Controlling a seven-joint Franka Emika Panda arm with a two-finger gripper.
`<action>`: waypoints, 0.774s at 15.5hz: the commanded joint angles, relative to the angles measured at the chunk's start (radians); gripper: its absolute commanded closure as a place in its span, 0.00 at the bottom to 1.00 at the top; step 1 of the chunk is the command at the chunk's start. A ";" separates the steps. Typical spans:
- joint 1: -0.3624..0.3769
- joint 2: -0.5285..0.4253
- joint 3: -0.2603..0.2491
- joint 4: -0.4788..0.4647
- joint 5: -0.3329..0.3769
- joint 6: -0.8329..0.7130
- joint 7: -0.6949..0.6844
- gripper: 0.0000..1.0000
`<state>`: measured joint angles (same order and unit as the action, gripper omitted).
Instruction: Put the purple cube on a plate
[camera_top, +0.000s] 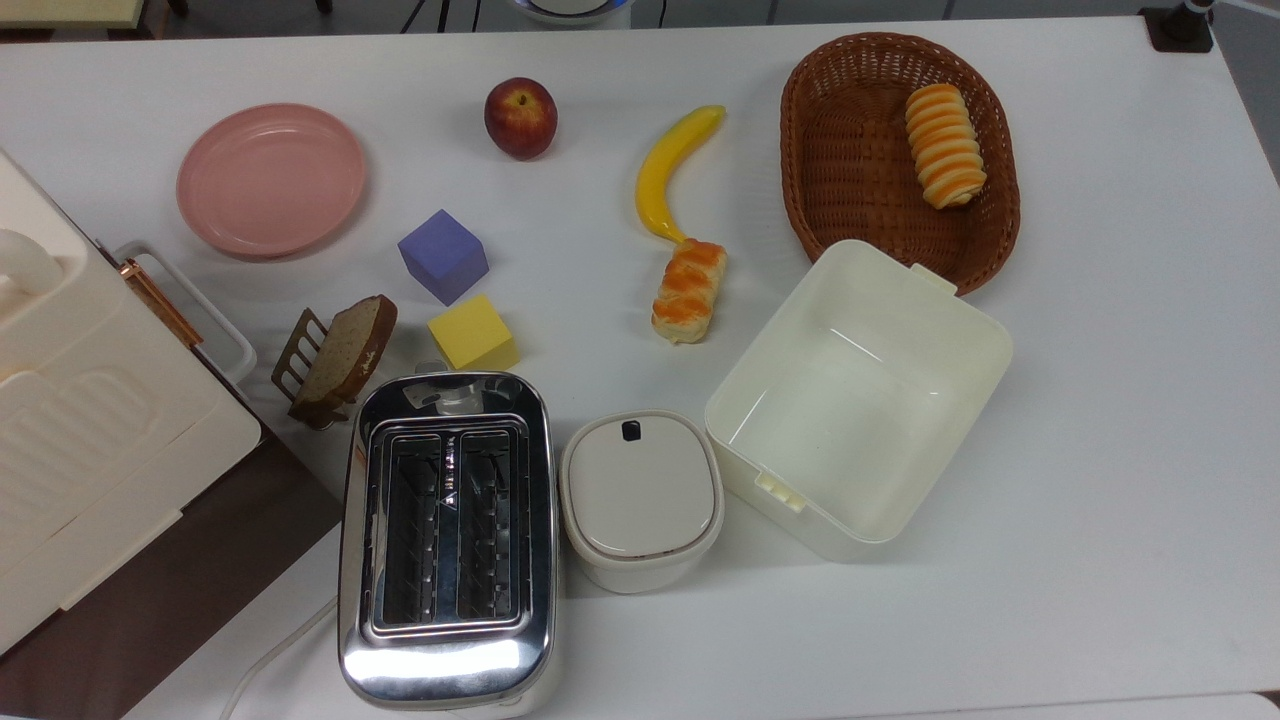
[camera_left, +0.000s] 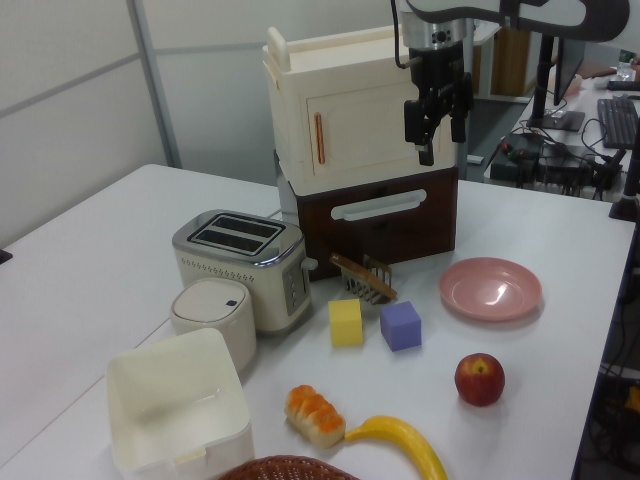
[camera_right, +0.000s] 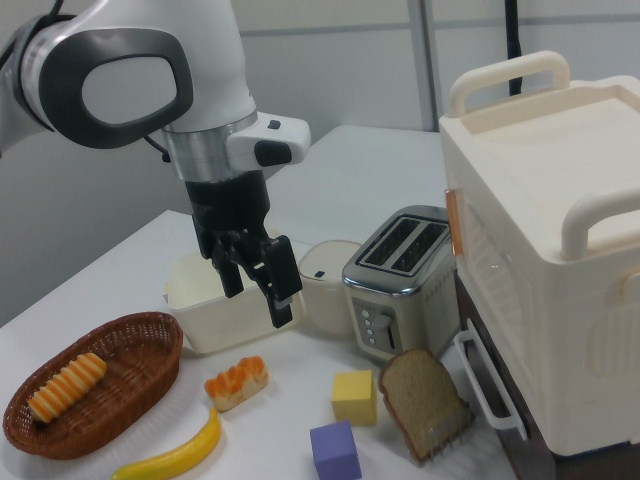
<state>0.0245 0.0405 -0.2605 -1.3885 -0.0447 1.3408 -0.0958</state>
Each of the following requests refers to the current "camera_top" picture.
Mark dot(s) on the purple cube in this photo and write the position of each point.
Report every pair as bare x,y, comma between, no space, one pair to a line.
443,255

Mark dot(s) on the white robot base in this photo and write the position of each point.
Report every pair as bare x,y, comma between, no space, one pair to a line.
570,8

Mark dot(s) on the yellow cube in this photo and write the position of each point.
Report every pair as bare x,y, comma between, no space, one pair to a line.
472,334

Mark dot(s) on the pink round plate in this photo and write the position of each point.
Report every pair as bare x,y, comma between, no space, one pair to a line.
270,180

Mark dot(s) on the orange glazed bread loaf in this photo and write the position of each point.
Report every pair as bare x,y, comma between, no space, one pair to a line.
690,290

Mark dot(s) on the white lidded square container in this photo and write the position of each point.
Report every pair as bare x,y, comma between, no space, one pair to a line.
640,495

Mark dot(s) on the yellow banana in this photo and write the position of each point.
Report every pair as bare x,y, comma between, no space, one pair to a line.
662,175

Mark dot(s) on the cream open plastic box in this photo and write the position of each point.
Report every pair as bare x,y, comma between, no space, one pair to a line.
860,400

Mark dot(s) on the red apple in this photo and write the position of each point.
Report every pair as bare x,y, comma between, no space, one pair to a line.
520,120

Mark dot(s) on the brown bread slice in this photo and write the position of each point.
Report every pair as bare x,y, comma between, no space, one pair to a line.
348,350

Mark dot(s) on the brown wicker basket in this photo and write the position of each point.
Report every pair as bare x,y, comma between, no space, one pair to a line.
860,150

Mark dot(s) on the chrome two-slot toaster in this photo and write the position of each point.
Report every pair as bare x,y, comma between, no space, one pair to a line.
450,640

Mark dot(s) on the bronze toast rack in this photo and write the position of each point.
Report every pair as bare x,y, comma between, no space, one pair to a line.
292,362

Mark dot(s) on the striped spiral bread roll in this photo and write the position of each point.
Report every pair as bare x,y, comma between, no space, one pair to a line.
943,145

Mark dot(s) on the large white appliance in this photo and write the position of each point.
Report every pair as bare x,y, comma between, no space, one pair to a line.
90,440

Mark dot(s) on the black table clamp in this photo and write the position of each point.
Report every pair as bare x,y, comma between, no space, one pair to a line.
1180,28

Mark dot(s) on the light wooden table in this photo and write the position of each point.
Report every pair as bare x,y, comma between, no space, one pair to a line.
60,10

